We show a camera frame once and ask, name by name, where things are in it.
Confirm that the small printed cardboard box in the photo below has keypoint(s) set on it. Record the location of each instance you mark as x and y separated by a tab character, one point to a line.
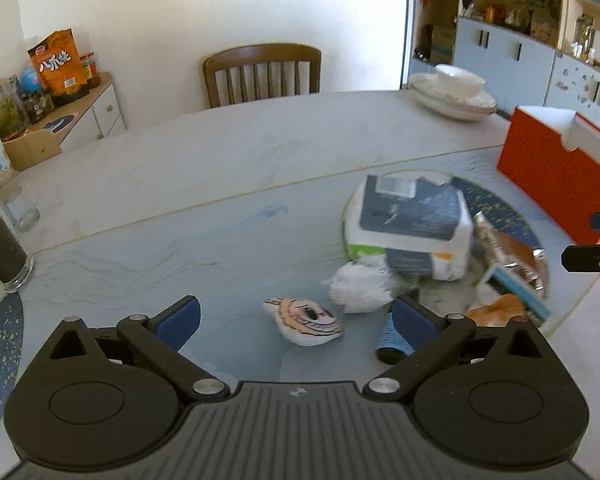
442	45

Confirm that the empty clear glass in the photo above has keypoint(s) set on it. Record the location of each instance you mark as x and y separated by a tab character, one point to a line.
22	210

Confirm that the stack of white plates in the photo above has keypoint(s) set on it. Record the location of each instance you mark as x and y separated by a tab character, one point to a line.
455	105

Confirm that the white bowl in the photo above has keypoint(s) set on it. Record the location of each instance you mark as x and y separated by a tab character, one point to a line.
460	80

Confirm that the white crumpled plastic bag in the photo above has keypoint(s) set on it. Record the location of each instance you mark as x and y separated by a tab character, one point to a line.
362	285

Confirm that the wooden tray box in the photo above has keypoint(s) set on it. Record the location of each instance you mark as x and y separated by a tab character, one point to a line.
32	147

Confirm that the navy white tissue pack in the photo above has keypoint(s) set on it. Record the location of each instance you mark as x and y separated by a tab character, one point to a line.
410	210

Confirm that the glass with dark contents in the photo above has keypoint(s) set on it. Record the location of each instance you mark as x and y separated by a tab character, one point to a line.
0	250

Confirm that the blue speckled round mat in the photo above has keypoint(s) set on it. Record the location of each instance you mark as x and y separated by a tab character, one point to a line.
500	205
0	355

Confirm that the orange snack packet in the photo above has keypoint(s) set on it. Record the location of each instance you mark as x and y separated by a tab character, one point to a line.
497	310

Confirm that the tall cabinet unit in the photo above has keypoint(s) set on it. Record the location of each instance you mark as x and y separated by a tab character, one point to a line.
510	55

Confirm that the green white packet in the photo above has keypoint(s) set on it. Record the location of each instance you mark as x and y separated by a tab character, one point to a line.
362	251

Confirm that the low side cabinet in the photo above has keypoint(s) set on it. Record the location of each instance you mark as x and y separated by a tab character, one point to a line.
100	110

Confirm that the dark glass jar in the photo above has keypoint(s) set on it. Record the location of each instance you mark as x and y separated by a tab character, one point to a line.
36	105

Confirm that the green glass jar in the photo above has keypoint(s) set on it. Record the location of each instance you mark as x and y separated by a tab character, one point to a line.
5	112

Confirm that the white marble desktop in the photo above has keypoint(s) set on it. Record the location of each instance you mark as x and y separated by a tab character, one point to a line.
230	150

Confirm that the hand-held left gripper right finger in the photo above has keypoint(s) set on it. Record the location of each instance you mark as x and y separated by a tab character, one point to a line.
410	322

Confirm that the large orange snack bag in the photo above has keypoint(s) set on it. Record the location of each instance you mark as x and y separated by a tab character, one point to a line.
60	62

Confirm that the blue thread spool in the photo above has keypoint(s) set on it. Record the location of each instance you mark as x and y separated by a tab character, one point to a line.
392	340

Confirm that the orange cardboard box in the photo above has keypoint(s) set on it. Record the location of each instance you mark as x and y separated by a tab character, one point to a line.
545	170

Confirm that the red lidded jar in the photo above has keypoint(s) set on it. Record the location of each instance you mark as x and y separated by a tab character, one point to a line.
91	70

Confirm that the silver foil snack packet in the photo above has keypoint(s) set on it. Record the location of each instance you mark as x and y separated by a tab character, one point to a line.
510	250

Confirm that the round glass turntable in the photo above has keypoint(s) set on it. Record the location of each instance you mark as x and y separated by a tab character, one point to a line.
180	260

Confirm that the slatted wooden chair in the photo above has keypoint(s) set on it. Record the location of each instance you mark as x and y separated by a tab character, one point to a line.
260	57

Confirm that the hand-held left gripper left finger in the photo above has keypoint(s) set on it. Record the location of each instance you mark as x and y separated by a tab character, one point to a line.
180	317

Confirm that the cartoon face plush toy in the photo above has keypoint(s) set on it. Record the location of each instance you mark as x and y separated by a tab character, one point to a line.
305	322

